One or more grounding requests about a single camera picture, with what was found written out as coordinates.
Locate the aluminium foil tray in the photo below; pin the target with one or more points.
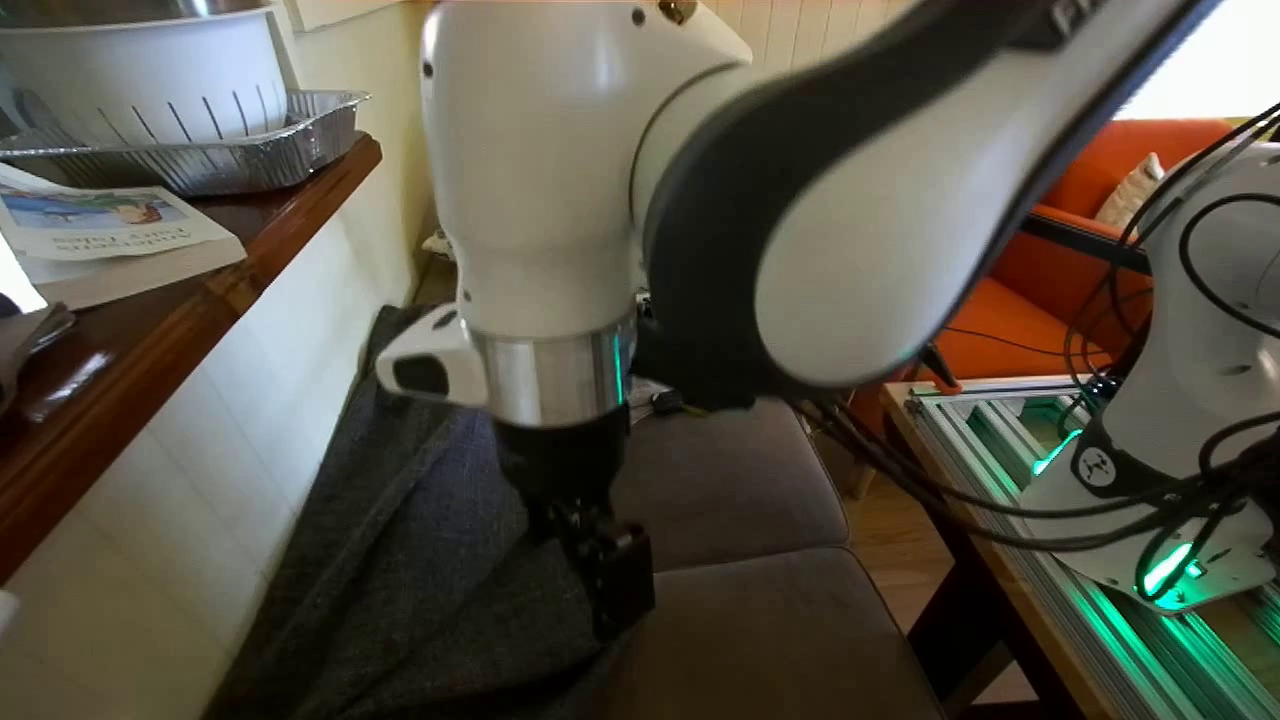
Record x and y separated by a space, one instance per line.
230 160

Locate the brown seat cushion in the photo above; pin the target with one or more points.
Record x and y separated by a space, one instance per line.
770 650
735 480

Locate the wooden counter ledge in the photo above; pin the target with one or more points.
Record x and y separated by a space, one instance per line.
130 350

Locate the white colander bowl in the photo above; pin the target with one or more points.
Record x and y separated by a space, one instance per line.
130 70

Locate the orange sofa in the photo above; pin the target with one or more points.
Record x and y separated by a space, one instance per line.
1040 290

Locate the paperback book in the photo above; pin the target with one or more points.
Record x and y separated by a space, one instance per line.
90 235

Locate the grey blanket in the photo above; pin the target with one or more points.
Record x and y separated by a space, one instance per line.
420 560

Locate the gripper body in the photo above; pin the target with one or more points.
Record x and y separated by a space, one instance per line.
562 455

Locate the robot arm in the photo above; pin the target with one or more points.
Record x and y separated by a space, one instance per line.
560 180

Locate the orange clamp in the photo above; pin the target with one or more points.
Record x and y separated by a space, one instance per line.
940 372

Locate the beige pillow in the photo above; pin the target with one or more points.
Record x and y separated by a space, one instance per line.
1130 195

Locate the window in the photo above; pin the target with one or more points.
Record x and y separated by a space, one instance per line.
1210 70

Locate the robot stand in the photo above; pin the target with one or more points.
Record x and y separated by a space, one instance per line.
1010 560

